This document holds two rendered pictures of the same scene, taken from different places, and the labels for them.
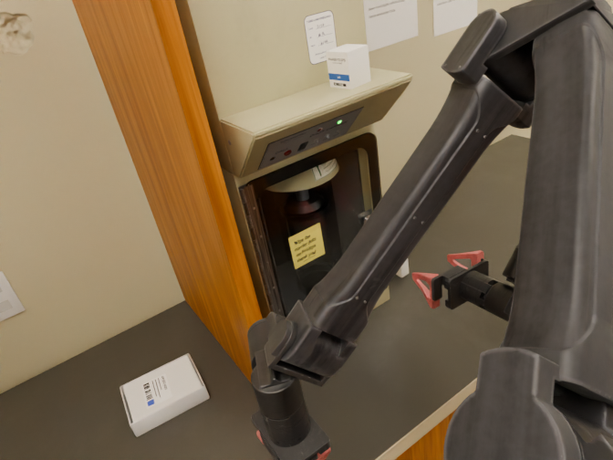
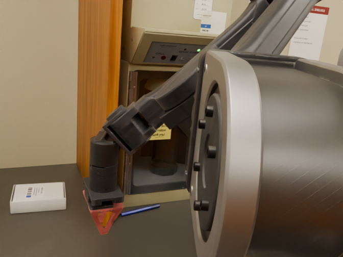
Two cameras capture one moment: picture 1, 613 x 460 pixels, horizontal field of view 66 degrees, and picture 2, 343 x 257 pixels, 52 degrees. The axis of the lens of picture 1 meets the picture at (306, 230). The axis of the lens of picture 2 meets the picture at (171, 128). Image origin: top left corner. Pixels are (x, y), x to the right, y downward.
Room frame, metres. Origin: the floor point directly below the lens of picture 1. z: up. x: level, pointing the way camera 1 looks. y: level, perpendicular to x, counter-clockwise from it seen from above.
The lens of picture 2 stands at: (-0.24, -0.11, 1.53)
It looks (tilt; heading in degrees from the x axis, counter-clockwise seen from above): 17 degrees down; 4
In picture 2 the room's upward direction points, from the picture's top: 5 degrees clockwise
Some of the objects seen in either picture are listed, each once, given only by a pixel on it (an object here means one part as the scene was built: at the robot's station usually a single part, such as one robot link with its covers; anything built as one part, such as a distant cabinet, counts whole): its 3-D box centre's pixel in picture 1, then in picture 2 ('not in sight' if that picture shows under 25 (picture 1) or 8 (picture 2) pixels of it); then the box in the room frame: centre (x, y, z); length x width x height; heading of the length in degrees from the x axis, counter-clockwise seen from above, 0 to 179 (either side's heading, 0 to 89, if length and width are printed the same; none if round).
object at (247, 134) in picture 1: (323, 124); (189, 49); (0.79, -0.06, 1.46); 0.32 x 0.12 x 0.10; 119
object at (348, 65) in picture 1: (348, 66); (213, 22); (0.82, -0.12, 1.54); 0.05 x 0.05 x 0.06; 37
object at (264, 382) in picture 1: (276, 383); (104, 149); (0.41, 0.07, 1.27); 0.07 x 0.06 x 0.07; 6
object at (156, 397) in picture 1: (164, 392); (39, 196); (0.73, 0.37, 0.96); 0.16 x 0.12 x 0.04; 114
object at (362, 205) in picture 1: (327, 244); (173, 133); (0.83, -0.04, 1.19); 0.30 x 0.01 x 0.40; 119
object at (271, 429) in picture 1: (285, 418); (103, 178); (0.41, 0.07, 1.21); 0.10 x 0.07 x 0.07; 29
